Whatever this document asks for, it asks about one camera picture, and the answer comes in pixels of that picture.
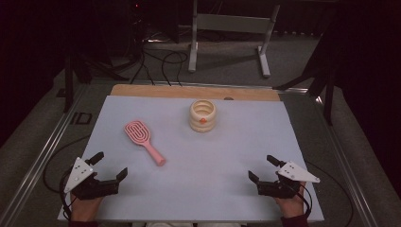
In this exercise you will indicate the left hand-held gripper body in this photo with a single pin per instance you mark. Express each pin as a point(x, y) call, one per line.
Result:
point(94, 187)

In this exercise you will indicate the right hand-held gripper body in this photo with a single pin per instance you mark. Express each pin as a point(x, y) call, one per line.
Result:
point(282, 188)

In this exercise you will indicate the pink hairbrush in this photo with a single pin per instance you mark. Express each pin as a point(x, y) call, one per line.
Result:
point(140, 134)

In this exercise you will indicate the cream ribbed cup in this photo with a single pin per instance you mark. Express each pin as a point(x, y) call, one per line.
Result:
point(202, 121)

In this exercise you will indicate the person's right hand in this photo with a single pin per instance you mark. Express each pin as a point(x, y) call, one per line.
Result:
point(291, 206)

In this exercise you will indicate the person's left hand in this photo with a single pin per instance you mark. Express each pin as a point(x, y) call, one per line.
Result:
point(85, 208)

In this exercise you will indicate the black metal stand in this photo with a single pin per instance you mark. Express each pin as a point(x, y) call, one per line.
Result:
point(329, 94)
point(68, 85)

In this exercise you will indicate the wooden table board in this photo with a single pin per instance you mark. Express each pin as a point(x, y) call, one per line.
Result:
point(176, 92)

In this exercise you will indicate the grey metal stand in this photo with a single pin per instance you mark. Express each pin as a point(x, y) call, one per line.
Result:
point(233, 23)

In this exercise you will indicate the dark equipment rack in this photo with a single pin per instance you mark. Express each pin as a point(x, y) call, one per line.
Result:
point(151, 19)

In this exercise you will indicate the aluminium rail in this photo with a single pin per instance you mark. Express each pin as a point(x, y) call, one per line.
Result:
point(346, 176)
point(41, 160)

